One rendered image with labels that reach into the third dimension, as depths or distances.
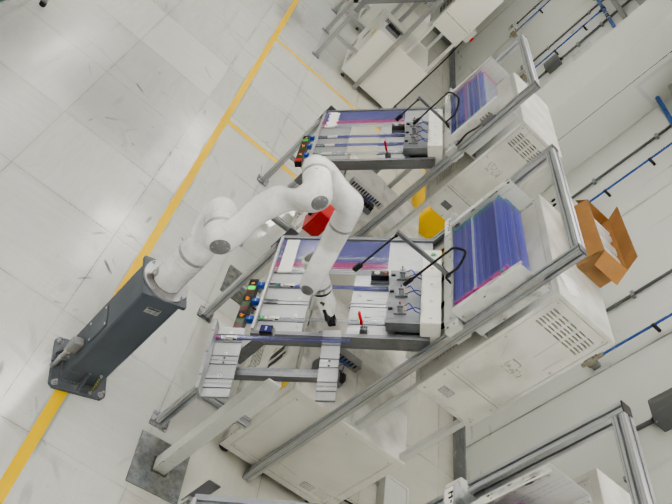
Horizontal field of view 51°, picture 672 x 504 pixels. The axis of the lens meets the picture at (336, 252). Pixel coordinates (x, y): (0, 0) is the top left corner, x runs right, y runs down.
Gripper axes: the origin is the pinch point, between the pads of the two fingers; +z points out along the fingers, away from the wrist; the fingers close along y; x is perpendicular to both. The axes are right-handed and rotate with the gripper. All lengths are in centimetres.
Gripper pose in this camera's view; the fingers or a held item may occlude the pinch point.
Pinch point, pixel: (331, 320)
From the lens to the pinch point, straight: 285.5
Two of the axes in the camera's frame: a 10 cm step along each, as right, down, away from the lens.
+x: -9.6, 1.2, 2.4
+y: 1.3, -5.7, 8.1
